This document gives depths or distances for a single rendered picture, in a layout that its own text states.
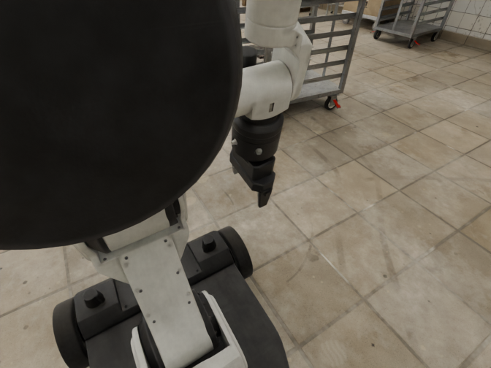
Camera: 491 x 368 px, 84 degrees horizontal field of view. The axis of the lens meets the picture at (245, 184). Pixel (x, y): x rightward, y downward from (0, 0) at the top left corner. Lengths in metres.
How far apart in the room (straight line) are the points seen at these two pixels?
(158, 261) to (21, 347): 0.73
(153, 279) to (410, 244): 1.07
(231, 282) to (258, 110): 0.61
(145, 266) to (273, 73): 0.42
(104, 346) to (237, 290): 0.38
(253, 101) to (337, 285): 0.87
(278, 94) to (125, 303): 0.72
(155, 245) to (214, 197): 0.83
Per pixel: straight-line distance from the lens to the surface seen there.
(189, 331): 0.67
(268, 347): 0.84
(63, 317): 0.96
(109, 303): 0.91
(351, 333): 1.08
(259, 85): 0.41
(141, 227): 0.49
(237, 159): 0.56
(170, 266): 0.60
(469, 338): 1.25
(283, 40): 0.38
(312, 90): 2.11
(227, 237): 0.96
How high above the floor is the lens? 0.97
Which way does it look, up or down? 42 degrees down
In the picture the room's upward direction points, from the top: straight up
